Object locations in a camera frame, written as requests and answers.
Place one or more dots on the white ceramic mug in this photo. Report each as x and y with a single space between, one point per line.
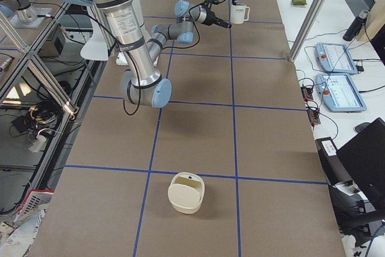
239 13

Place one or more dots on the green bean bag pouch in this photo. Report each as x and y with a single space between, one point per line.
299 2

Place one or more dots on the upper teach pendant tablet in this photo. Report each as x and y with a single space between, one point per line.
335 58

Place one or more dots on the teach pendant tablet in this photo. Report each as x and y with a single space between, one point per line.
339 93
335 58

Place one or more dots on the black water bottle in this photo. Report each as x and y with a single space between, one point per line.
356 26

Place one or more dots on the lower teach pendant tablet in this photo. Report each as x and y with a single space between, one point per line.
339 93

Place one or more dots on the cream swing-lid trash bin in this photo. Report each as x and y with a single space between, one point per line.
186 192

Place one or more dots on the black computer mouse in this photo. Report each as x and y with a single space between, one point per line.
360 127

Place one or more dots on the black laptop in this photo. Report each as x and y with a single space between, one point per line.
363 159

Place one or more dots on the aluminium frame post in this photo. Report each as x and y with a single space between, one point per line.
307 24

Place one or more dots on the white central pedestal column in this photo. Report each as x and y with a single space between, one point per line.
96 47

